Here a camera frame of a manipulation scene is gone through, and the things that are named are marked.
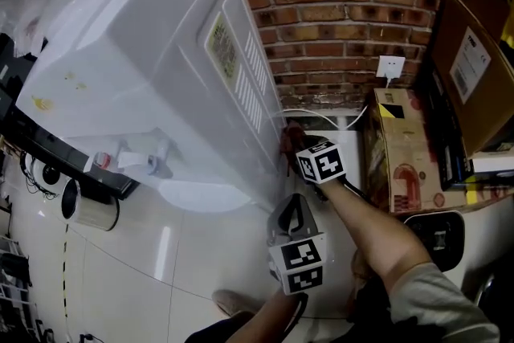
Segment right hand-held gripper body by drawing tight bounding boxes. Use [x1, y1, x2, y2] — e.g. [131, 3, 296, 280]
[296, 136, 347, 186]

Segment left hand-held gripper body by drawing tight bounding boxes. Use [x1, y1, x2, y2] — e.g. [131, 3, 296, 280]
[267, 231, 327, 296]

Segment brown cloth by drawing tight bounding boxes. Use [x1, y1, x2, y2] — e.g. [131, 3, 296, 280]
[279, 120, 309, 177]

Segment white water dispenser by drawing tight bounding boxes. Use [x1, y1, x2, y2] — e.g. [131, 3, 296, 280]
[15, 0, 288, 213]

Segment person's right forearm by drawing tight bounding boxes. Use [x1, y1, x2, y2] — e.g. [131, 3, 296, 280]
[320, 178, 434, 294]

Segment person's left forearm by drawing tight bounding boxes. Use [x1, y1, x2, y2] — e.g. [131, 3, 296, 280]
[224, 288, 306, 343]

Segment person's right shoe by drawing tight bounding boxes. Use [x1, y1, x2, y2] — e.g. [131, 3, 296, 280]
[349, 248, 373, 318]

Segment person's shoe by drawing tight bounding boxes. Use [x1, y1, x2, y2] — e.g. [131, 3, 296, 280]
[211, 288, 266, 318]
[349, 248, 373, 318]

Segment person's left shoe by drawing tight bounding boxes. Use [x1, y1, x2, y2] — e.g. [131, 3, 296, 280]
[211, 288, 266, 318]

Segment printed cardboard box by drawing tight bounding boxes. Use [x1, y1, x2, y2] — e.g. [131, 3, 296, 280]
[364, 87, 514, 214]

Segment person's black shorts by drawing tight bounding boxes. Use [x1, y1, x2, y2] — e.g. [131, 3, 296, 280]
[184, 272, 397, 343]

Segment flat black box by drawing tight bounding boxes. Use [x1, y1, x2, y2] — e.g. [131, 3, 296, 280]
[423, 67, 475, 192]

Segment white square waste bin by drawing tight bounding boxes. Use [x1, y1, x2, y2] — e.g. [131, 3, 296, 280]
[403, 210, 466, 272]

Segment person's beige shirt sleeve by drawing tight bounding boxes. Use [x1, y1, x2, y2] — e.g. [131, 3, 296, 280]
[388, 261, 501, 343]

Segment black box with white lid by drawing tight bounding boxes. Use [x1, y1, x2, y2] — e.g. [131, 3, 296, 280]
[467, 142, 514, 184]

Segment cardboard box with white label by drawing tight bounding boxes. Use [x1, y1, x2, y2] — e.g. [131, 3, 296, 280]
[429, 0, 514, 160]

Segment steel trash can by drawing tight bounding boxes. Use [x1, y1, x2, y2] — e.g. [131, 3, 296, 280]
[60, 177, 120, 232]

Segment metal framed chair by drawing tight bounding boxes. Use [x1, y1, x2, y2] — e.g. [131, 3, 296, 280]
[473, 272, 499, 306]

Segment yellow and black striped tape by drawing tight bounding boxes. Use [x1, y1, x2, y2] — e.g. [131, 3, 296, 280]
[62, 224, 70, 318]

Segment white round device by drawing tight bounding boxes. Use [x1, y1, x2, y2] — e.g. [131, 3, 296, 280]
[24, 152, 69, 190]

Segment black framed glass panel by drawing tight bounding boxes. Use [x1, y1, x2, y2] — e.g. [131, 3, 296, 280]
[0, 31, 140, 201]

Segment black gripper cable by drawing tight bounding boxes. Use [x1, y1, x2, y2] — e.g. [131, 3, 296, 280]
[283, 292, 309, 338]
[339, 174, 377, 206]

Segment white power cord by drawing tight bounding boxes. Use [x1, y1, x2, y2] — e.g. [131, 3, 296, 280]
[275, 78, 393, 130]

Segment white wall socket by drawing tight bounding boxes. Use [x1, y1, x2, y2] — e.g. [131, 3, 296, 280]
[375, 55, 406, 80]

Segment white wire rack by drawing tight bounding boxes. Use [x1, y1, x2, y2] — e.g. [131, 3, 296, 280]
[0, 235, 41, 343]

